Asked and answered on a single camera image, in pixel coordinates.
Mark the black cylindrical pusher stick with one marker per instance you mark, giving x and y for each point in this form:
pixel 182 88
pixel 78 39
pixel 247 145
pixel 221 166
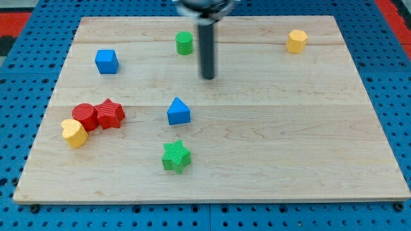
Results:
pixel 205 30

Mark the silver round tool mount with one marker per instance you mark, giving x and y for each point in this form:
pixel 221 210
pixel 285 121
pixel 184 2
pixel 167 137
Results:
pixel 205 10

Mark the yellow hexagon block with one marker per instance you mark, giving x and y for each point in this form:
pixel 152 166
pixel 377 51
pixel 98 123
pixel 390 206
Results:
pixel 296 42

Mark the green cylinder block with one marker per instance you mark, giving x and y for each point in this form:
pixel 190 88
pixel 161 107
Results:
pixel 184 43

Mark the blue triangle block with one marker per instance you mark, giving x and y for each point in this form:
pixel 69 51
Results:
pixel 178 112

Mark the blue cube block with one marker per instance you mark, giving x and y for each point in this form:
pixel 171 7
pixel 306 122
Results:
pixel 106 61

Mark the wooden board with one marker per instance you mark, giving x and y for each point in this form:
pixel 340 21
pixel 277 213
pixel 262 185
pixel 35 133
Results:
pixel 271 127

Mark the red star block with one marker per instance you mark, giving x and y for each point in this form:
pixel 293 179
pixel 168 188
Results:
pixel 109 114

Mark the green star block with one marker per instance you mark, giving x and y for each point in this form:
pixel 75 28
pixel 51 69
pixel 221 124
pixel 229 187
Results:
pixel 176 157

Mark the red cylinder block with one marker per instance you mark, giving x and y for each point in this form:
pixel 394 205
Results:
pixel 86 114

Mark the yellow heart block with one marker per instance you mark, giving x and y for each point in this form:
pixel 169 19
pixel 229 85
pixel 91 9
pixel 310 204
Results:
pixel 74 133

